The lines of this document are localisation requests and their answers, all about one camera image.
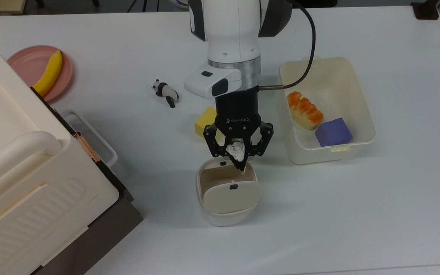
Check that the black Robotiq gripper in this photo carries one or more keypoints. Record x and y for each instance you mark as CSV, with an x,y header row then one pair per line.
x,y
237,110

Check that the white paper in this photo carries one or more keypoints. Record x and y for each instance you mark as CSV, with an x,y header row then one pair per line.
x,y
237,149

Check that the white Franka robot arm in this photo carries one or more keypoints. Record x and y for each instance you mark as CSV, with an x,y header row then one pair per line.
x,y
233,30

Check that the cream trash bin with lid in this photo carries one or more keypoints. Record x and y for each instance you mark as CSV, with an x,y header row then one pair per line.
x,y
227,198

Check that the yellow cube block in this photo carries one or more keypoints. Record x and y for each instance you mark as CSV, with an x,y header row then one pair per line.
x,y
206,121

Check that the orange toy bread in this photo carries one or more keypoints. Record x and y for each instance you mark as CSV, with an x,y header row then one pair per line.
x,y
304,110

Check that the toy panda figure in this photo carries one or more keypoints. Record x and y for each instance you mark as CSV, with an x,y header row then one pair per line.
x,y
165,91

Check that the purple cube block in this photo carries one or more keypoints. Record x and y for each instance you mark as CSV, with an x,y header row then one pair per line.
x,y
334,133

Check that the white plastic open container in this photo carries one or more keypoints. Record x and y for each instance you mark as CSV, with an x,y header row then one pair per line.
x,y
342,88

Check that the orange box latch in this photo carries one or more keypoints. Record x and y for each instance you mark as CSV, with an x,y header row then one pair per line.
x,y
86,147

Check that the black tripod legs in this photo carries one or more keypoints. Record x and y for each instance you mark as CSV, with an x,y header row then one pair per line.
x,y
143,4

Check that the yellow banana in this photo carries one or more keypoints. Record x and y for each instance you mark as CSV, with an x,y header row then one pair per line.
x,y
50,72

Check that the cream plastic storage box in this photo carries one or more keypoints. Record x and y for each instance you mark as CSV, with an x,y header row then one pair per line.
x,y
21,172

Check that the pink plate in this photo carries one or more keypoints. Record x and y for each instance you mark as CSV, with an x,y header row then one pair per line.
x,y
29,65

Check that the black camera stand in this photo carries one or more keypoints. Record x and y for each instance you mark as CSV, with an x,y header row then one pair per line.
x,y
425,9

